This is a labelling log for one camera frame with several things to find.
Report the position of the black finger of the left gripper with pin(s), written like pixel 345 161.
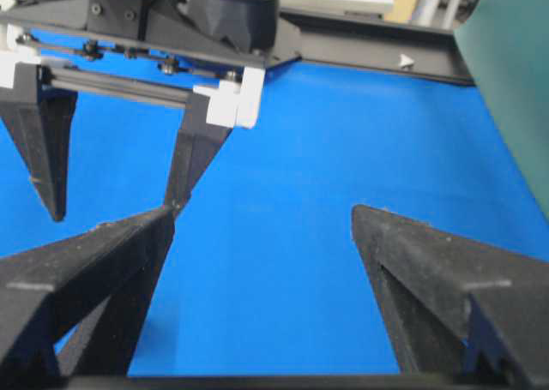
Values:
pixel 38 119

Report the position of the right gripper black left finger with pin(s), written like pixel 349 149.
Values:
pixel 77 306

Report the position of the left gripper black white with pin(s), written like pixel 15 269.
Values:
pixel 248 37

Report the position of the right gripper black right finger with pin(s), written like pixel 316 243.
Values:
pixel 453 305

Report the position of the blue table mat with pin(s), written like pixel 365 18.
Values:
pixel 263 285

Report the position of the green backdrop sheet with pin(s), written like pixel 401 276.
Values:
pixel 505 46

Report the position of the black table edge frame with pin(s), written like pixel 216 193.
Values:
pixel 364 43

